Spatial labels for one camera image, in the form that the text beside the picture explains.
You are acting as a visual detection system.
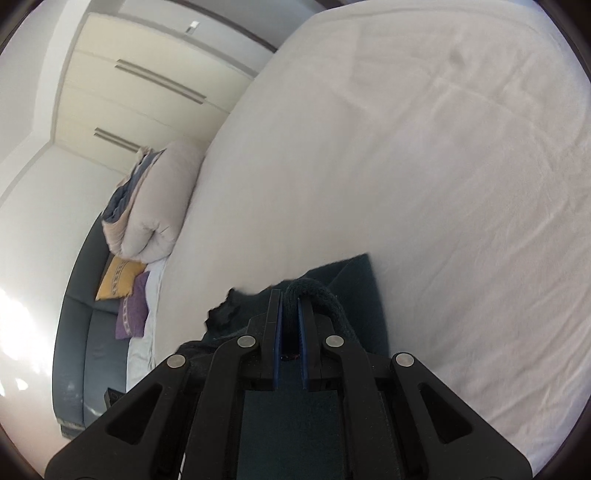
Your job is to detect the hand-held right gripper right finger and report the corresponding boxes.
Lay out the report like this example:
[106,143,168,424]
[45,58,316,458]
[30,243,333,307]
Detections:
[297,296,533,480]

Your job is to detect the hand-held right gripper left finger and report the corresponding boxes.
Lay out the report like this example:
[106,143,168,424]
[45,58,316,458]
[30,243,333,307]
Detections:
[45,288,283,480]

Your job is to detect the dark green knit sweater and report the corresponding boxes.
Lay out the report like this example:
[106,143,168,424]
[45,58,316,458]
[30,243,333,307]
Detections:
[185,251,392,370]

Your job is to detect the purple patterned pillow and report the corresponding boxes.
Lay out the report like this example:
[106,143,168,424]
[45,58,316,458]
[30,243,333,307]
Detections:
[114,271,151,341]

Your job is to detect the yellow patterned pillow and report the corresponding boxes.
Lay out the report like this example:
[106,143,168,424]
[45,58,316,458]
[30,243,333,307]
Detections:
[95,256,147,302]

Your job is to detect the folded beige duvet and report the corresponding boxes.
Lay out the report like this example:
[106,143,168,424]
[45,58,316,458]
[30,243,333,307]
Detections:
[102,140,206,260]

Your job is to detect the grey upholstered headboard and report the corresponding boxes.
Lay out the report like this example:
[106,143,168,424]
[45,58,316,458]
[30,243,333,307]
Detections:
[52,216,155,432]

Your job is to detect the bed with white sheet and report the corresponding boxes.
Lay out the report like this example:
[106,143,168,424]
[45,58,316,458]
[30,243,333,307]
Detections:
[127,0,591,462]

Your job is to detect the cream wardrobe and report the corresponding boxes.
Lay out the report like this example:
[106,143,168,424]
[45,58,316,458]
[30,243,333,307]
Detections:
[52,11,279,177]

